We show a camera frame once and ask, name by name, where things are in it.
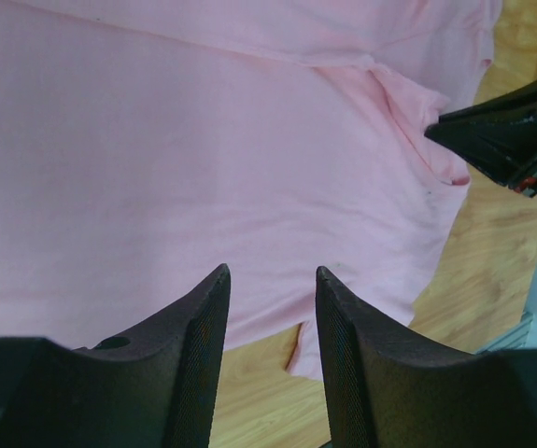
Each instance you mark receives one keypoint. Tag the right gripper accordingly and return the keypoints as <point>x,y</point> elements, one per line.
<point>497,137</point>

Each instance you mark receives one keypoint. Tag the pink t shirt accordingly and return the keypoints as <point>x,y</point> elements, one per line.
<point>143,143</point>

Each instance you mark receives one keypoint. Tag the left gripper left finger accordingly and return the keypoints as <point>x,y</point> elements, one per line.
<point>152,385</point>

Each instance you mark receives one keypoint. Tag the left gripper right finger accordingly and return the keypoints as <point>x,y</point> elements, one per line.
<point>388,386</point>

